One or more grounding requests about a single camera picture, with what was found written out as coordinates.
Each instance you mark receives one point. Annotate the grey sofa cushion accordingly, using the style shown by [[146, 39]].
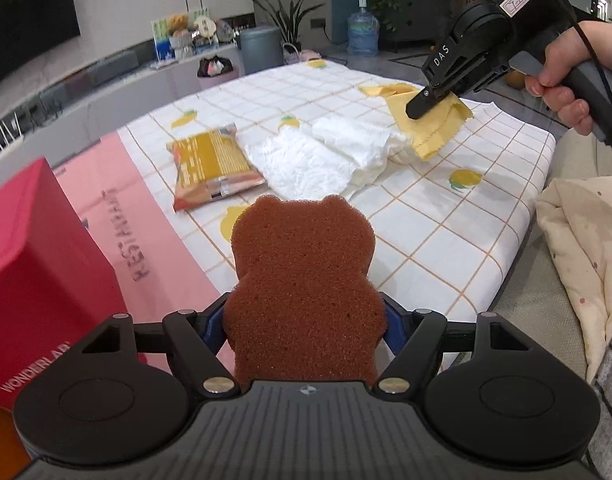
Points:
[[536, 285]]

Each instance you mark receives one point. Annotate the black wall television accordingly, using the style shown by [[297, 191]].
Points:
[[26, 15]]

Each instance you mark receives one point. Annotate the grey soundbar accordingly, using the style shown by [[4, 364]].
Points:
[[111, 67]]

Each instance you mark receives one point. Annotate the orange cardboard box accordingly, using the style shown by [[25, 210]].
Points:
[[1, 440]]

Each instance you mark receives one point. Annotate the long low tv cabinet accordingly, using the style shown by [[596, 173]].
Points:
[[136, 90]]

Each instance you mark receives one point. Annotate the dark green cabinet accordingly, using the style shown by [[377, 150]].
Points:
[[416, 0]]

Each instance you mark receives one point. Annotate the cream dotted blanket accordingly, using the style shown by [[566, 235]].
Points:
[[586, 240]]

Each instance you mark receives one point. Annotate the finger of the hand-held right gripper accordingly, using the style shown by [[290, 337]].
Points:
[[426, 105]]

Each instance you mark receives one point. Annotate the pink printed mat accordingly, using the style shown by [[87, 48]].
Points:
[[151, 240]]

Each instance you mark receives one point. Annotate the orange snack packet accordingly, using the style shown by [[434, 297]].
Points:
[[213, 165]]

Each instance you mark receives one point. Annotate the teddy bear toy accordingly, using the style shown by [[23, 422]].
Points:
[[177, 24]]

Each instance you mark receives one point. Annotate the blue water jug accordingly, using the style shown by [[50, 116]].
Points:
[[362, 30]]

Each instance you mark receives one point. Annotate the red cardboard box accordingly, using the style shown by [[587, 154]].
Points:
[[41, 270]]

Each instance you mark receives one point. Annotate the plastic-wrapped white cloth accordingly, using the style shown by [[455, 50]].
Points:
[[361, 140]]

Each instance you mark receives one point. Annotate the person's right hand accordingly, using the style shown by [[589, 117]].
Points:
[[606, 45]]

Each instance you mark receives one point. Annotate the grey plaid cloth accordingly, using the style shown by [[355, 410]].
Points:
[[611, 410]]

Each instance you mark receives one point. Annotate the lemon-print checked tablecloth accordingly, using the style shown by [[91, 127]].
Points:
[[436, 240]]

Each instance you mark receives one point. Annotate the tall potted palm plant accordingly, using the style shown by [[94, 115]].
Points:
[[288, 20]]

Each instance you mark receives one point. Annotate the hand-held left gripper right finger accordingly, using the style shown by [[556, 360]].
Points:
[[393, 325]]

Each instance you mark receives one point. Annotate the blue printed box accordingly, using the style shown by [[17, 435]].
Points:
[[162, 50]]

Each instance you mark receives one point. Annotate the grey round bin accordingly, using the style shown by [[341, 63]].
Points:
[[261, 47]]

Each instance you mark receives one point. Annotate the brown bear-shaped sponge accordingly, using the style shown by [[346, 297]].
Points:
[[301, 285]]

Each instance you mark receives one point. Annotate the yellow cleaning cloth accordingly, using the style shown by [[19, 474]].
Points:
[[436, 132]]

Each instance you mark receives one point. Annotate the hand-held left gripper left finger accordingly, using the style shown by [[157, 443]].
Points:
[[213, 327]]

